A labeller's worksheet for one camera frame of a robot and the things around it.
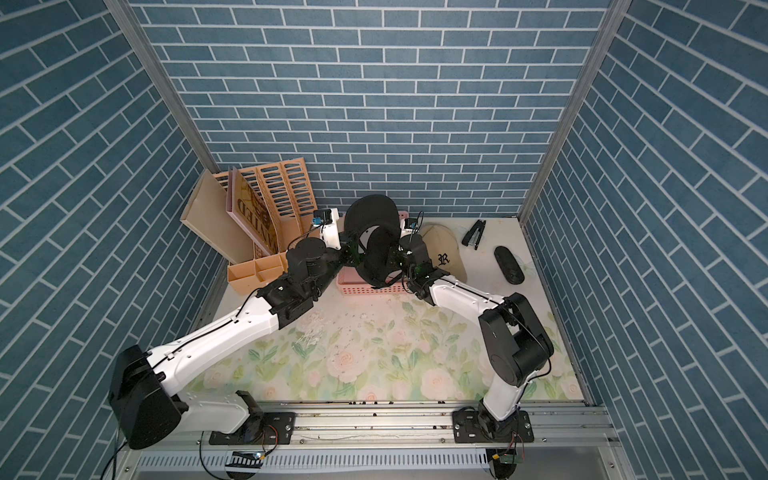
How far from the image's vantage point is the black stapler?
114 centimetres

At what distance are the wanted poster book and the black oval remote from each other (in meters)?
0.80

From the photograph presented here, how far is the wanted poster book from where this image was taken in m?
0.87

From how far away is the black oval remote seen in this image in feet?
3.41

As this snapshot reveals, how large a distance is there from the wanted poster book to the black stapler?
2.30 feet

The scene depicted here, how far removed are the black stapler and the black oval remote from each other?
0.26 ft

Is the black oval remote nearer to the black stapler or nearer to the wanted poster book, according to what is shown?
the black stapler
